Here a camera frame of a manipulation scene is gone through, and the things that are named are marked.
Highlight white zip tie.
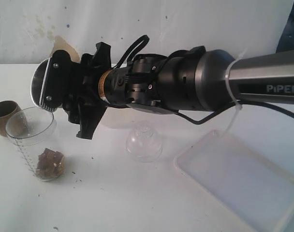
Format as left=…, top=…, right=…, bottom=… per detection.
left=220, top=48, right=248, bottom=138

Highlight brown wooden pieces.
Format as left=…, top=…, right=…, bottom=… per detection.
left=35, top=148, right=65, bottom=180

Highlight brown wooden cup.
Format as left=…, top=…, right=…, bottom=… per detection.
left=0, top=100, right=27, bottom=138

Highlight white plastic tray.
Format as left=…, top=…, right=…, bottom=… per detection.
left=174, top=130, right=294, bottom=232

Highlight stainless steel cup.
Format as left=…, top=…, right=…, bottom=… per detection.
left=30, top=58, right=54, bottom=113

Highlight clear measuring shaker cup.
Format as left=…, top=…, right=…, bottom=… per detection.
left=6, top=107, right=65, bottom=182

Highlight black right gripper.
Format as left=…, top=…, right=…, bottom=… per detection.
left=42, top=50, right=107, bottom=123

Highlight frosted plastic tall container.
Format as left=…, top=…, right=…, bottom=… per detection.
left=100, top=107, right=131, bottom=129

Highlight clear plastic dome lid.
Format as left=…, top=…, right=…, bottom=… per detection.
left=125, top=120, right=162, bottom=162

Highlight black cable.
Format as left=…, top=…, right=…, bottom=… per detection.
left=110, top=35, right=294, bottom=126

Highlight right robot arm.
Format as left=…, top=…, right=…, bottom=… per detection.
left=31, top=43, right=294, bottom=139

